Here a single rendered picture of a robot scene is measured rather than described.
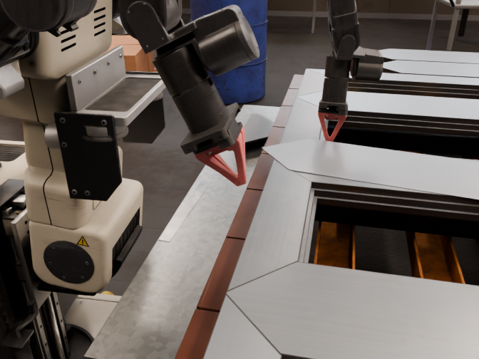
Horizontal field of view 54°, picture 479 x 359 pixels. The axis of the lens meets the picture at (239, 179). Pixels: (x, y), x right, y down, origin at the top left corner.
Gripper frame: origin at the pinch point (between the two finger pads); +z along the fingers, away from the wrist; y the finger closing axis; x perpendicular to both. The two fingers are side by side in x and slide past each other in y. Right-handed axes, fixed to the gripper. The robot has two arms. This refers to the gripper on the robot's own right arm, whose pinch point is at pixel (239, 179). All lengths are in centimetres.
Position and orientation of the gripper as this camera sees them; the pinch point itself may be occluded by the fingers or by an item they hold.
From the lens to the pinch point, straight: 66.2
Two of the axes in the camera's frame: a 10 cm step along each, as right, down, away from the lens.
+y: 1.6, -4.6, 8.7
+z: 4.3, 8.3, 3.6
